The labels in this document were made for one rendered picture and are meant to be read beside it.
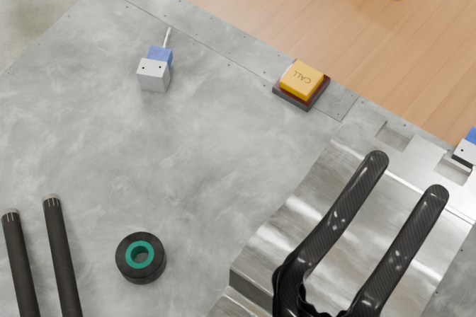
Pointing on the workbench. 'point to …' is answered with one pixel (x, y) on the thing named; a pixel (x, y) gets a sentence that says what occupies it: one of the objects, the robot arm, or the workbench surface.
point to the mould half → (355, 228)
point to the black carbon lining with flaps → (375, 301)
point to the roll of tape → (135, 244)
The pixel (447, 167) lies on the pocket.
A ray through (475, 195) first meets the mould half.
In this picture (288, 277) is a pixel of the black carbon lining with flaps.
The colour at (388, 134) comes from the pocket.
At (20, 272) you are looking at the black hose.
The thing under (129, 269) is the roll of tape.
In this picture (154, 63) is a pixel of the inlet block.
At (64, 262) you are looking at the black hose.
